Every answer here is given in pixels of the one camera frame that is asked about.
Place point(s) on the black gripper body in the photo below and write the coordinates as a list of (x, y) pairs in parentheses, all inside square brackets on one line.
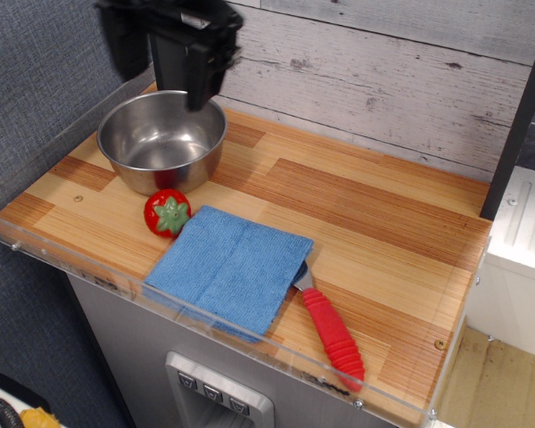
[(185, 22)]

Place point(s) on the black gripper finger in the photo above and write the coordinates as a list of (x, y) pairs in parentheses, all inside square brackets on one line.
[(127, 42), (206, 68)]

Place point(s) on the blue microfiber towel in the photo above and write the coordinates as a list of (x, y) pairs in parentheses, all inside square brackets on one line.
[(233, 268)]

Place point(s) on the stainless steel bowl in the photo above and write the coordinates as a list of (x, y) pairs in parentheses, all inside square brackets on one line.
[(153, 142)]

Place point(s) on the red toy strawberry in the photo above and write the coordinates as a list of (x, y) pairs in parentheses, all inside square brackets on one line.
[(166, 213)]

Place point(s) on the clear acrylic table guard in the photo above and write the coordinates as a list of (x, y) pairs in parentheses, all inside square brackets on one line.
[(397, 242)]

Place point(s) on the grey toy fridge cabinet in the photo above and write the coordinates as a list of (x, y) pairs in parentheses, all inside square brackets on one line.
[(135, 342)]

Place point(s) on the silver dispenser panel with buttons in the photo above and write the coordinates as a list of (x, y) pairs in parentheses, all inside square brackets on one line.
[(207, 398)]

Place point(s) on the white plastic side unit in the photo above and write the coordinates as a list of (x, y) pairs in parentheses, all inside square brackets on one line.
[(501, 303)]

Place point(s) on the yellow object bottom left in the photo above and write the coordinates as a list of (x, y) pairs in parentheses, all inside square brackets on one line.
[(38, 418)]

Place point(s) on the black left frame post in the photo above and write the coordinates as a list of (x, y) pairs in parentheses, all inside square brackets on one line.
[(169, 63)]

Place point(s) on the black frame post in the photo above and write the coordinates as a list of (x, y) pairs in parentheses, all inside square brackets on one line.
[(169, 63), (511, 150)]

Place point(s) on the red handled metal fork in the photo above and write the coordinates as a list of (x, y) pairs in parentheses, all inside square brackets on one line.
[(340, 347)]

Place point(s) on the black right frame post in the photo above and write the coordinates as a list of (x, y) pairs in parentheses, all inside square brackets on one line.
[(511, 150)]

